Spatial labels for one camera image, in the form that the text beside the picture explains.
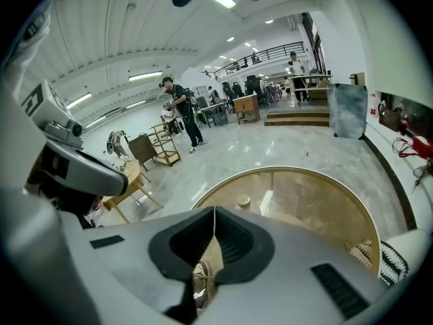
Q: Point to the light wooden side table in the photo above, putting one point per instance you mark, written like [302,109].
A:
[133,178]

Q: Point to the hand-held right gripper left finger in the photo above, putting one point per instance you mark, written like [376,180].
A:
[118,266]

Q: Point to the grey-blue panel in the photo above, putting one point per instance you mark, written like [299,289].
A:
[348,110]

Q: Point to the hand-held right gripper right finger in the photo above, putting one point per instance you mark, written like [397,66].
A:
[287,249]

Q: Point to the wooden steps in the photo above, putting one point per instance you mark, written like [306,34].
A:
[297,118]

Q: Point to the white flower arrangement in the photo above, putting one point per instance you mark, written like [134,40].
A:
[122,164]

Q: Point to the dark wooden cabinet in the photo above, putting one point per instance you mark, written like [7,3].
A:
[142,147]

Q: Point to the round glass side table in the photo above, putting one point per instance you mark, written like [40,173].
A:
[304,198]

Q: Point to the black office chair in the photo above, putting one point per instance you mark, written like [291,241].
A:
[255,86]
[231,91]

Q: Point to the red handbag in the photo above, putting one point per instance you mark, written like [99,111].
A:
[423,146]

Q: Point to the wooden open rack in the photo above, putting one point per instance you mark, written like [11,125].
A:
[169,157]

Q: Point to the black mezzanine railing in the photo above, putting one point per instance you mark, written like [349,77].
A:
[277,51]

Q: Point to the brown handbag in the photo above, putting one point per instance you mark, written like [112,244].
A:
[390,118]

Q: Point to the black white zigzag blanket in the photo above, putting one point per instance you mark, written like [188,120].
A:
[394,266]

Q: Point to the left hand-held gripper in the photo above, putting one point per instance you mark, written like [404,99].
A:
[61,129]

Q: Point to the brown wooden desk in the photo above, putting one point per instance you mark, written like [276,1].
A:
[247,105]

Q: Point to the person's right sneaker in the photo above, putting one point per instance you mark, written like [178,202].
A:
[203,279]

